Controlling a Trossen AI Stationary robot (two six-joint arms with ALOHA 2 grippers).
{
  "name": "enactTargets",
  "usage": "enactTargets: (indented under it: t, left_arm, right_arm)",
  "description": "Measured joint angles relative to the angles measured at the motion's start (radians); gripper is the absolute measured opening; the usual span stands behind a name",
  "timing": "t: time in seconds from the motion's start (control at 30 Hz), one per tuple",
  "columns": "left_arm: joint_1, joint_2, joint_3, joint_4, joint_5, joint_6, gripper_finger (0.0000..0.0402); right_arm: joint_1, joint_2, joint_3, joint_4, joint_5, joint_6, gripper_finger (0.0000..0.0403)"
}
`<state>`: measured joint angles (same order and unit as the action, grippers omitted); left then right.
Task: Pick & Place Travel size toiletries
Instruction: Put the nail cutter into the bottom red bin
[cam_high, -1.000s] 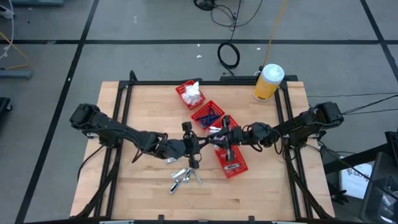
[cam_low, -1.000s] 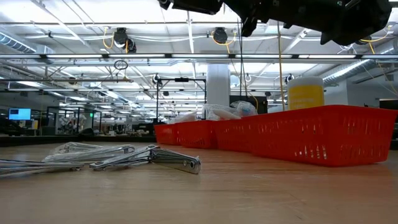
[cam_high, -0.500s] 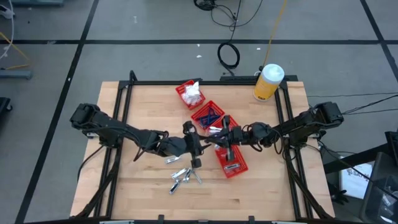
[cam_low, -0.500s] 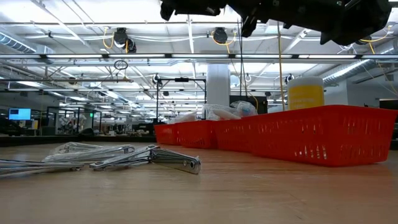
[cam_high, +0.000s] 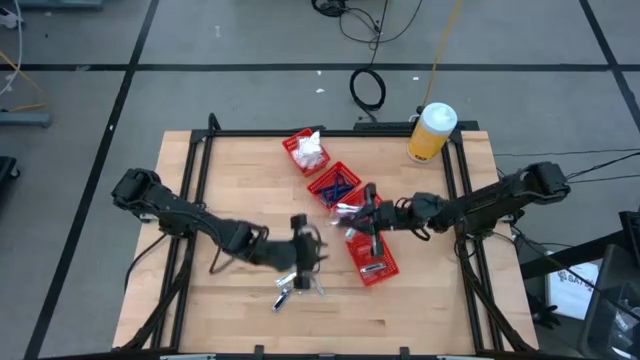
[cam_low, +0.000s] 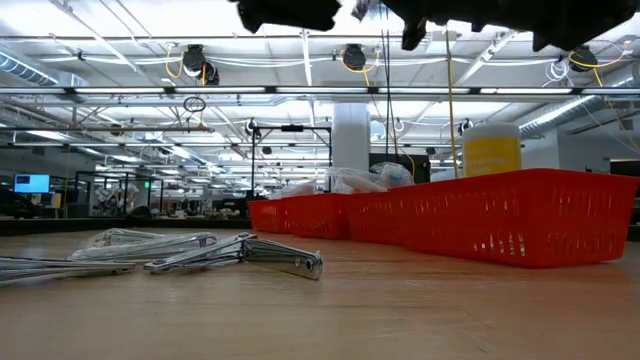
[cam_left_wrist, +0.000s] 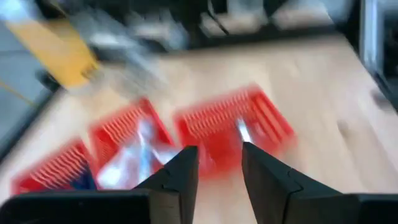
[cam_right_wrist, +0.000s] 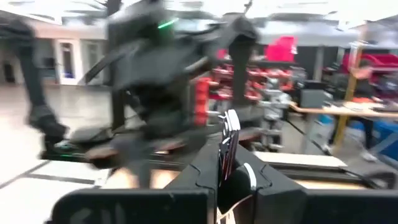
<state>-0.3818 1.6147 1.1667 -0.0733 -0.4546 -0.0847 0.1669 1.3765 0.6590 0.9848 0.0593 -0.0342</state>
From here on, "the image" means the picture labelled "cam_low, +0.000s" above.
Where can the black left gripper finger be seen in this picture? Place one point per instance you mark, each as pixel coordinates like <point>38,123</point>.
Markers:
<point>312,14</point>

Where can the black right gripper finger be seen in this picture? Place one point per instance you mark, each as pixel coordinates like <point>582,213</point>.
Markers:
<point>412,22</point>

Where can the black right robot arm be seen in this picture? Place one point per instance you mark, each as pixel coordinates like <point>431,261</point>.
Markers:
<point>585,20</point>

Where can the small black ceiling reel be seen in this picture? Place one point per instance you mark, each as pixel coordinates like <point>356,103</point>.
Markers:
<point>465,127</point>
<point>251,127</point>

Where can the white building column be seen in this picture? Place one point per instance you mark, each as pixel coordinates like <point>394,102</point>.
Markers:
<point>350,135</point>

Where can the black cabinet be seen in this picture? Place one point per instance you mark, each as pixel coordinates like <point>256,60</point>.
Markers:
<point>400,157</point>

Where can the yellow wipes canister white lid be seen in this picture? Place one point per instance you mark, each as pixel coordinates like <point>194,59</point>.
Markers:
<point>492,150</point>

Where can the long ceiling light strip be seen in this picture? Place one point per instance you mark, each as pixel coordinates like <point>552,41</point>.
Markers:
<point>120,90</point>

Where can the red plastic mesh basket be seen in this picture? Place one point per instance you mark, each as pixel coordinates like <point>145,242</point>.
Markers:
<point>267,216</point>
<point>375,217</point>
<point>317,216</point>
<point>525,220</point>

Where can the dark computer monitor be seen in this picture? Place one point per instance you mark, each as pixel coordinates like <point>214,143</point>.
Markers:
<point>627,166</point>

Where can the blue lit computer monitor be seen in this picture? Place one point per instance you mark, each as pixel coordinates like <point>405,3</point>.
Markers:
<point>32,183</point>

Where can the silver ventilation duct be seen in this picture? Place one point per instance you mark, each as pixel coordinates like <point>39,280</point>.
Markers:
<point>565,112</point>
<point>25,70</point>

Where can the black workcell frame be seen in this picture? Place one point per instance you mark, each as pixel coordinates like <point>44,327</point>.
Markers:
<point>120,173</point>

